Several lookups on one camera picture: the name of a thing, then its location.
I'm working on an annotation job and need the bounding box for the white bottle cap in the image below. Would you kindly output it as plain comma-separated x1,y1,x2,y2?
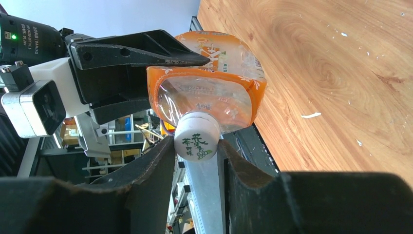
174,112,221,162

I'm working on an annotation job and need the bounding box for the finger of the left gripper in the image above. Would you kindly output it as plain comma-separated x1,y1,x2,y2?
90,99,151,125
68,30,210,70

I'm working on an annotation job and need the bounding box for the orange label tea bottle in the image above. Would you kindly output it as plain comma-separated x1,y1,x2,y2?
147,31,267,133

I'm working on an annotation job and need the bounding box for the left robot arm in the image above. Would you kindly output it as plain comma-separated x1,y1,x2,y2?
0,13,209,124

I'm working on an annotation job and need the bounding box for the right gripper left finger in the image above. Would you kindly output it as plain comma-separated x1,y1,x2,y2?
0,136,175,234

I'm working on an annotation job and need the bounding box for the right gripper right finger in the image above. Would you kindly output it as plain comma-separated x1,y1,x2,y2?
218,140,413,234

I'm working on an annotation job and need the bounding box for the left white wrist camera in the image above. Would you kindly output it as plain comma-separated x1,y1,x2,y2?
0,58,89,138

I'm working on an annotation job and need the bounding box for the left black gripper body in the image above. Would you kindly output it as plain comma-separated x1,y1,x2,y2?
64,32,149,105

